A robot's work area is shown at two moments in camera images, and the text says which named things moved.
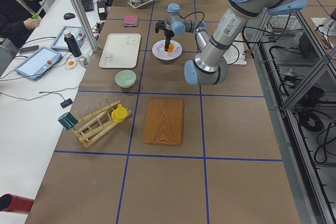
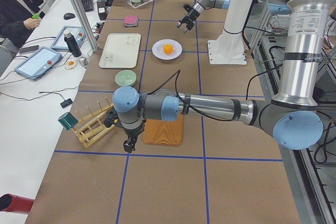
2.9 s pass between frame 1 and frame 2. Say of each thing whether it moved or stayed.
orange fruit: stayed
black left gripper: moved
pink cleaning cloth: stayed
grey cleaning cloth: stayed
